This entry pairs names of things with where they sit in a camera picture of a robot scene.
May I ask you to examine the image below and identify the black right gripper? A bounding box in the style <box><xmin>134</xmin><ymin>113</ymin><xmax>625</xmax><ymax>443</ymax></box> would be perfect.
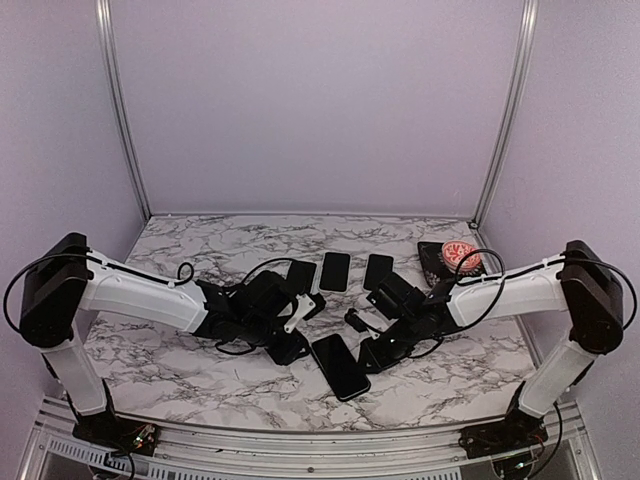
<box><xmin>354</xmin><ymin>314</ymin><xmax>422</xmax><ymax>376</ymax></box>

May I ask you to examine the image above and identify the light blue phone case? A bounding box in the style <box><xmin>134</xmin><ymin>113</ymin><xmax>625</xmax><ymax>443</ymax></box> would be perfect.
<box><xmin>284</xmin><ymin>260</ymin><xmax>319</xmax><ymax>296</ymax></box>

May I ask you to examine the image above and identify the black smartphone teal edge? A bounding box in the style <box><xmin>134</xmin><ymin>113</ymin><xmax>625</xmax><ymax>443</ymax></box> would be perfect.
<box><xmin>320</xmin><ymin>253</ymin><xmax>351</xmax><ymax>292</ymax></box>

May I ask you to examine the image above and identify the black phone case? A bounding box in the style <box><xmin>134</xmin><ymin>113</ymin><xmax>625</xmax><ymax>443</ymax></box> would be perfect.
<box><xmin>310</xmin><ymin>333</ymin><xmax>372</xmax><ymax>403</ymax></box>

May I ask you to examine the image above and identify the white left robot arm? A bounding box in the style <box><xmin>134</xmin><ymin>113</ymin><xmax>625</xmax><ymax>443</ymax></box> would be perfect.
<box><xmin>13</xmin><ymin>232</ymin><xmax>322</xmax><ymax>445</ymax></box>

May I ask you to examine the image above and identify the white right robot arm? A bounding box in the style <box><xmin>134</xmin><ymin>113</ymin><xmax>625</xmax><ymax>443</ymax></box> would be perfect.
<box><xmin>358</xmin><ymin>240</ymin><xmax>635</xmax><ymax>448</ymax></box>

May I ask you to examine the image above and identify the black patterned square plate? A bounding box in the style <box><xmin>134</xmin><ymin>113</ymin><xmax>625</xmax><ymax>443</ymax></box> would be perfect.
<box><xmin>417</xmin><ymin>242</ymin><xmax>486</xmax><ymax>288</ymax></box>

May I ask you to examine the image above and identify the red white patterned bowl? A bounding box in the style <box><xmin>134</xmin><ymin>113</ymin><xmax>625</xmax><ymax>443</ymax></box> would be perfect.
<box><xmin>441</xmin><ymin>240</ymin><xmax>482</xmax><ymax>273</ymax></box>

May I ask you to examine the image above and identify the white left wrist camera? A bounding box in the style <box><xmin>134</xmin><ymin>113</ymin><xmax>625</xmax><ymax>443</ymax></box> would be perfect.
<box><xmin>283</xmin><ymin>293</ymin><xmax>326</xmax><ymax>334</ymax></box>

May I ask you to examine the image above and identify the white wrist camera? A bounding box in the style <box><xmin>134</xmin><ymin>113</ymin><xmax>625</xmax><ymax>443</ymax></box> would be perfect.
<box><xmin>283</xmin><ymin>293</ymin><xmax>326</xmax><ymax>334</ymax></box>
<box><xmin>344</xmin><ymin>308</ymin><xmax>383</xmax><ymax>339</ymax></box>

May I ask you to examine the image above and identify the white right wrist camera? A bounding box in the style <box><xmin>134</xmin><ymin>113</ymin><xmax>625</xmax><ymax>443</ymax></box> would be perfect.
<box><xmin>344</xmin><ymin>308</ymin><xmax>383</xmax><ymax>339</ymax></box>

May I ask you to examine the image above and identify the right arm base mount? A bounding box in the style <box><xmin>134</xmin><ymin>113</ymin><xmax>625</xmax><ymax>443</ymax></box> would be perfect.
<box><xmin>458</xmin><ymin>395</ymin><xmax>548</xmax><ymax>459</ymax></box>

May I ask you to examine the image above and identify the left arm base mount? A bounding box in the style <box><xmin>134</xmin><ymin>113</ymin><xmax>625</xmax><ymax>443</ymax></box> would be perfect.
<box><xmin>67</xmin><ymin>392</ymin><xmax>159</xmax><ymax>457</ymax></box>

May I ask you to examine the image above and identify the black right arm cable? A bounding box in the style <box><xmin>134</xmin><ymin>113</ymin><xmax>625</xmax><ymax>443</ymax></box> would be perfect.
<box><xmin>449</xmin><ymin>248</ymin><xmax>639</xmax><ymax>336</ymax></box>

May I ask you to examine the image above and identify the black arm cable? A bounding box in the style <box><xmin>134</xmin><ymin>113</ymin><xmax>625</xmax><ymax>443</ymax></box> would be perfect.
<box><xmin>2</xmin><ymin>249</ymin><xmax>301</xmax><ymax>356</ymax></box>
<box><xmin>449</xmin><ymin>248</ymin><xmax>639</xmax><ymax>336</ymax></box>

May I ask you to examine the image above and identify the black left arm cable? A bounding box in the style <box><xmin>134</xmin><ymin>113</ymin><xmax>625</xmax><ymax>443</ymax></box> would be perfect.
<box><xmin>2</xmin><ymin>249</ymin><xmax>301</xmax><ymax>356</ymax></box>

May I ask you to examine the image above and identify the aluminium front rail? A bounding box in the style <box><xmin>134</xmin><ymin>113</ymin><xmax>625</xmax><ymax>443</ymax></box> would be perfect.
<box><xmin>18</xmin><ymin>399</ymin><xmax>602</xmax><ymax>479</ymax></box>

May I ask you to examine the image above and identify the right aluminium frame post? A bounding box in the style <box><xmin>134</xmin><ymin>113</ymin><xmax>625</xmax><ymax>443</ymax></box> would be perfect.
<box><xmin>471</xmin><ymin>0</ymin><xmax>540</xmax><ymax>229</ymax></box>

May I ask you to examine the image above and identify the aluminium frame post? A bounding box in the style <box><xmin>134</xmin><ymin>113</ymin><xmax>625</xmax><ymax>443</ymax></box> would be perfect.
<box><xmin>95</xmin><ymin>0</ymin><xmax>152</xmax><ymax>223</ymax></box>
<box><xmin>471</xmin><ymin>0</ymin><xmax>540</xmax><ymax>229</ymax></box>

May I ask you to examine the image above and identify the left aluminium frame post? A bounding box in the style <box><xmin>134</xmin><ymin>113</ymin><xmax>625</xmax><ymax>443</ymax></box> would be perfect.
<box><xmin>95</xmin><ymin>0</ymin><xmax>152</xmax><ymax>223</ymax></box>

